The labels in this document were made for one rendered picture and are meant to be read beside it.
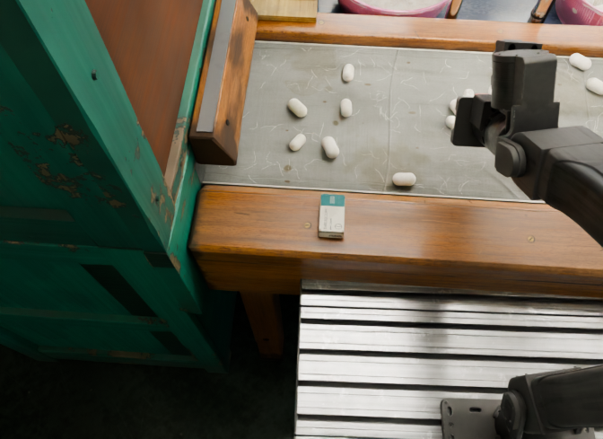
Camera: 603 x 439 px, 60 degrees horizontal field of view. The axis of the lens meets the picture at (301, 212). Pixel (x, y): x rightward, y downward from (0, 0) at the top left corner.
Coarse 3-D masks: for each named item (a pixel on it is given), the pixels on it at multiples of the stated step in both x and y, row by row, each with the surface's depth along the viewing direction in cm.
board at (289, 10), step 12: (252, 0) 93; (264, 0) 93; (276, 0) 93; (288, 0) 93; (300, 0) 93; (312, 0) 93; (264, 12) 92; (276, 12) 92; (288, 12) 92; (300, 12) 92; (312, 12) 92
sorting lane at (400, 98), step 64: (256, 64) 91; (320, 64) 91; (384, 64) 91; (448, 64) 91; (256, 128) 85; (320, 128) 85; (384, 128) 85; (448, 128) 85; (384, 192) 79; (448, 192) 79; (512, 192) 79
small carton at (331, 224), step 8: (320, 200) 73; (328, 200) 73; (336, 200) 73; (344, 200) 73; (320, 208) 73; (328, 208) 73; (336, 208) 73; (344, 208) 73; (320, 216) 72; (328, 216) 72; (336, 216) 72; (344, 216) 72; (320, 224) 72; (328, 224) 72; (336, 224) 72; (344, 224) 72; (320, 232) 71; (328, 232) 71; (336, 232) 71; (344, 232) 71
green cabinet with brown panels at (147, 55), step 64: (0, 0) 30; (64, 0) 35; (128, 0) 50; (192, 0) 73; (0, 64) 35; (64, 64) 36; (128, 64) 51; (192, 64) 73; (0, 128) 42; (64, 128) 41; (128, 128) 48; (0, 192) 56; (64, 192) 52; (128, 192) 50
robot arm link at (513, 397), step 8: (504, 392) 61; (512, 392) 60; (504, 400) 61; (512, 400) 59; (520, 400) 59; (504, 408) 62; (512, 408) 59; (520, 408) 59; (504, 416) 64; (512, 416) 60; (520, 416) 59; (512, 424) 60; (520, 424) 60; (512, 432) 62; (520, 432) 60; (560, 432) 62; (568, 432) 62; (576, 432) 62
